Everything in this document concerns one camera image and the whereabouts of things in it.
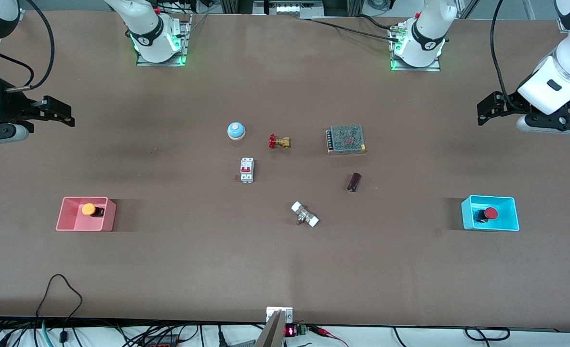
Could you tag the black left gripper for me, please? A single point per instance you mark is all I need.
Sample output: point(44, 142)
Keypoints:
point(509, 103)

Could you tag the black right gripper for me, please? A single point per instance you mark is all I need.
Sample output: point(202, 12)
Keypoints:
point(9, 105)

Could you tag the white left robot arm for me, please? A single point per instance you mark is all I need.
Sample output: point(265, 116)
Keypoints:
point(424, 33)

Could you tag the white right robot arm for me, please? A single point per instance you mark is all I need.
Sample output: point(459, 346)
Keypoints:
point(150, 31)

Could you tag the yellow push button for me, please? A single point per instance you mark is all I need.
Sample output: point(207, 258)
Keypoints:
point(89, 209)

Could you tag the red push button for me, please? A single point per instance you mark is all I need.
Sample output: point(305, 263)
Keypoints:
point(490, 213)

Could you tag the pink plastic bin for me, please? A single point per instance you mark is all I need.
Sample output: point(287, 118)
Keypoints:
point(80, 221)

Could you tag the blue plastic bin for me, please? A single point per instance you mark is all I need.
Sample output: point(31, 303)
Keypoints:
point(501, 220)

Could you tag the metal mesh power supply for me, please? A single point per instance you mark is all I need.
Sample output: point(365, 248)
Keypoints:
point(346, 139)

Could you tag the dark brown cylindrical capacitor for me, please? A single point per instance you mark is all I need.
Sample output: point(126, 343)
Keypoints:
point(354, 181)

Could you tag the blue desk bell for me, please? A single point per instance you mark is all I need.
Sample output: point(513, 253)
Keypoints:
point(236, 130)

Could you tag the white capped metal valve fitting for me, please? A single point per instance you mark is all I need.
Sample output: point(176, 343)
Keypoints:
point(305, 214)

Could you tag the black orange power strip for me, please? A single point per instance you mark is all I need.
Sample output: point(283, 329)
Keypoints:
point(162, 341)

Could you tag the red digit display module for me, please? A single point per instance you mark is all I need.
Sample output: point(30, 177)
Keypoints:
point(294, 330)

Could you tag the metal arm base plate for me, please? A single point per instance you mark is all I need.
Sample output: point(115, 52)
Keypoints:
point(186, 41)
point(434, 67)

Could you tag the white circuit breaker red switch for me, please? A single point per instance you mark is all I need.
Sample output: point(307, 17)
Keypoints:
point(246, 170)

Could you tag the aluminium frame rack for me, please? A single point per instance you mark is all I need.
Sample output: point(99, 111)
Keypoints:
point(289, 7)

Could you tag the grey camera mount bar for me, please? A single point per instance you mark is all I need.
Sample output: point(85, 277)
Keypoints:
point(274, 327)

